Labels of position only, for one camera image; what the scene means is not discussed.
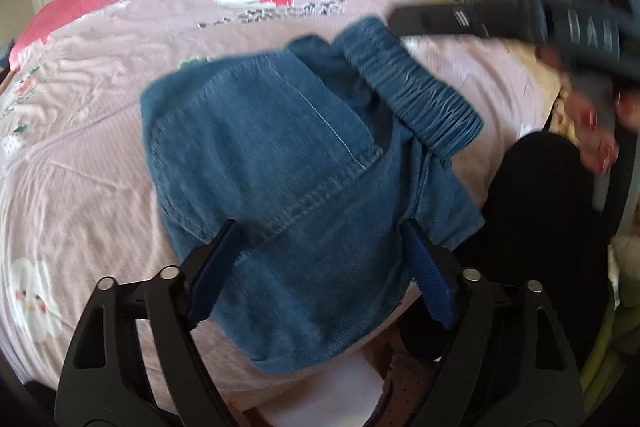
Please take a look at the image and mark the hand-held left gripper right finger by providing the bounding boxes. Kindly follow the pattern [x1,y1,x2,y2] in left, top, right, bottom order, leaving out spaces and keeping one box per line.
[400,219,587,427]

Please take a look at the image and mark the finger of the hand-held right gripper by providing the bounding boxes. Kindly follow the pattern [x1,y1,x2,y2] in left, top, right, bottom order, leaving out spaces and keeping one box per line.
[389,1,545,44]

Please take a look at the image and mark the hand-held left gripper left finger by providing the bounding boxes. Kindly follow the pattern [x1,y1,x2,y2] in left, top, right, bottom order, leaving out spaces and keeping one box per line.
[54,219,242,427]

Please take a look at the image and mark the blue denim pants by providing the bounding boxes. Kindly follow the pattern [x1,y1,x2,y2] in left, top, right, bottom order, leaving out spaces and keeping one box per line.
[139,17,486,376]

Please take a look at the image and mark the person's right hand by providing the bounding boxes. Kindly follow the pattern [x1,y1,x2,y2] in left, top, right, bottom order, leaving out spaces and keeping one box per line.
[536,44,640,174]

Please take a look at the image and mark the person's black trouser leg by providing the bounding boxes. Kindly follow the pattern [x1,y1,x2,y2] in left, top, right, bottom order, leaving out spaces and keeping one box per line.
[399,131,623,427]

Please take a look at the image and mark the white printed bed sheet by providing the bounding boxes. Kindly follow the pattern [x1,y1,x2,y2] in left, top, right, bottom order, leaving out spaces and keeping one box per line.
[0,0,568,414]

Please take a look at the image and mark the olive green jacket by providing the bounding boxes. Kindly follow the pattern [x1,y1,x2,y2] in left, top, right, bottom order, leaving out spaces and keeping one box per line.
[579,302,640,414]

